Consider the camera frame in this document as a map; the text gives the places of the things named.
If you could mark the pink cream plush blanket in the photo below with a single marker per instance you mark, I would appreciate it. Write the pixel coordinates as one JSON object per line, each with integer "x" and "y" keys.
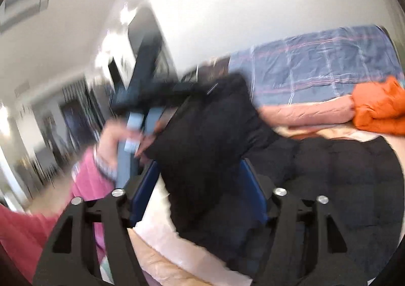
{"x": 171, "y": 260}

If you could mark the black puffer jacket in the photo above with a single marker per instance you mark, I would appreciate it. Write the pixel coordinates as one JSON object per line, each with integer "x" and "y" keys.
{"x": 199, "y": 153}

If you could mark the orange puffer jacket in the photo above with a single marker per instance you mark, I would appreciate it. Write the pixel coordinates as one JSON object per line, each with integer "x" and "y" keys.
{"x": 379, "y": 107}

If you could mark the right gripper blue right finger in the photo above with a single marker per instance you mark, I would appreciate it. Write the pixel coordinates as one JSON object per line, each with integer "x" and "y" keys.
{"x": 252, "y": 192}

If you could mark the person left hand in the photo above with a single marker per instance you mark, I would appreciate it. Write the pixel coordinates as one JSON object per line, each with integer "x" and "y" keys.
{"x": 106, "y": 151}

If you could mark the dark floral pillow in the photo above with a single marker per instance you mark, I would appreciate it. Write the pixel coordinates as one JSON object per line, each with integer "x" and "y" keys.
{"x": 211, "y": 70}

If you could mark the pink quilted garment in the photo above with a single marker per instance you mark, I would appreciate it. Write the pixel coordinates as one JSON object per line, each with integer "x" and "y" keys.
{"x": 335, "y": 111}

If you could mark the blue plaid pillow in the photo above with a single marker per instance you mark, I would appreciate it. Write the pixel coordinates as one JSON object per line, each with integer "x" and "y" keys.
{"x": 318, "y": 66}

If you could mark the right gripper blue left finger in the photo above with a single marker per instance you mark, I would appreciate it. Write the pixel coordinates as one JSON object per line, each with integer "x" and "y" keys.
{"x": 141, "y": 191}

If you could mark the pink sleeve forearm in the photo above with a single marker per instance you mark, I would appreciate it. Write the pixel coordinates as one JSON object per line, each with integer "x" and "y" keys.
{"x": 23, "y": 236}

